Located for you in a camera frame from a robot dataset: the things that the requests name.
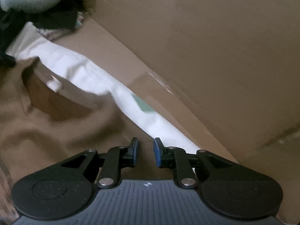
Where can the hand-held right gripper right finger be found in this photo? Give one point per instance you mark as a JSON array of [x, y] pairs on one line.
[[157, 154]]

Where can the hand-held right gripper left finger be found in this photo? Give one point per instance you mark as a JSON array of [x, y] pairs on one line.
[[134, 153]]

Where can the brown printed t-shirt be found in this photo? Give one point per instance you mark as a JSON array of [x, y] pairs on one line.
[[58, 126]]

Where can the white bear print bedsheet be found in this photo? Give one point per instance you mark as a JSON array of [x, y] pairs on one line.
[[82, 70]]

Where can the brown cardboard sheet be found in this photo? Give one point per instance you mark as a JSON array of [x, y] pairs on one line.
[[211, 51]]

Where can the black cloth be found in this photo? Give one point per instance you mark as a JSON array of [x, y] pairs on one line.
[[58, 18]]

